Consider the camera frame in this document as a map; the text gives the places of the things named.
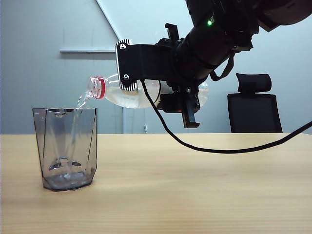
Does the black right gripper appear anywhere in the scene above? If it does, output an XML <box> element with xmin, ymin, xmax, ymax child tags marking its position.
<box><xmin>156</xmin><ymin>23</ymin><xmax>201</xmax><ymax>129</ymax></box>

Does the clear Nongfu Spring water bottle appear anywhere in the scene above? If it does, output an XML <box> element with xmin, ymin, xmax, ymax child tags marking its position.
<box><xmin>85</xmin><ymin>73</ymin><xmax>211</xmax><ymax>110</ymax></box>

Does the black office chair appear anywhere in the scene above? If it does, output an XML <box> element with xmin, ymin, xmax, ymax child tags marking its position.
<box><xmin>227</xmin><ymin>72</ymin><xmax>284</xmax><ymax>134</ymax></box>

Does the grey transparent faceted cup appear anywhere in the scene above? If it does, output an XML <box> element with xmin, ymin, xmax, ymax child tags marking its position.
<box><xmin>32</xmin><ymin>107</ymin><xmax>98</xmax><ymax>193</ymax></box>

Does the thin white hanging cable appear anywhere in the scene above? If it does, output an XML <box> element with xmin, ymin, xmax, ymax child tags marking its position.
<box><xmin>142</xmin><ymin>108</ymin><xmax>149</xmax><ymax>134</ymax></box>

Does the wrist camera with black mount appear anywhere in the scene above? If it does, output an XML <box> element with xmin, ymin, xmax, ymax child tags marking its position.
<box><xmin>115</xmin><ymin>39</ymin><xmax>176</xmax><ymax>92</ymax></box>

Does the vertical white wall conduit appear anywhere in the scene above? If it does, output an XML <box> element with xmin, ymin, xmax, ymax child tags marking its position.
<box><xmin>121</xmin><ymin>106</ymin><xmax>127</xmax><ymax>134</ymax></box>

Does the black camera cable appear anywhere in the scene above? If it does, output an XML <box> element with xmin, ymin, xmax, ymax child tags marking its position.
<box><xmin>140</xmin><ymin>78</ymin><xmax>312</xmax><ymax>155</ymax></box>

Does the horizontal white wall conduit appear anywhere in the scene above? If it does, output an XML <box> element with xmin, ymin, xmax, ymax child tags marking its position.
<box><xmin>59</xmin><ymin>48</ymin><xmax>118</xmax><ymax>54</ymax></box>

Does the diagonal white wall conduit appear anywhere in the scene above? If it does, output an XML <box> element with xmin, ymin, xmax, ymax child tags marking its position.
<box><xmin>95</xmin><ymin>0</ymin><xmax>120</xmax><ymax>41</ymax></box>

